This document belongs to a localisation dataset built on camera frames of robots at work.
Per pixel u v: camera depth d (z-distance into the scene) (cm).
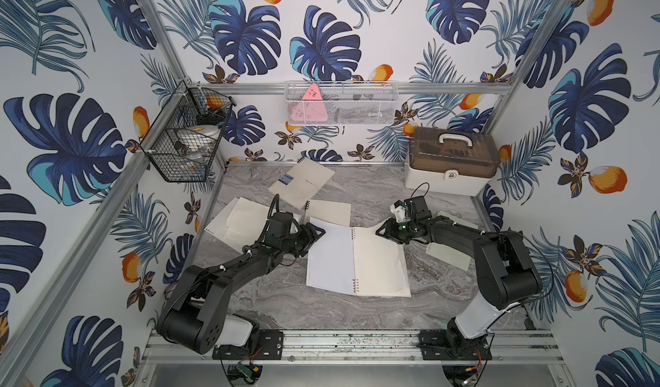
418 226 73
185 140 81
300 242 78
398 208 90
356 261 90
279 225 70
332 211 106
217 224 101
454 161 98
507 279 48
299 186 112
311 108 90
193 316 43
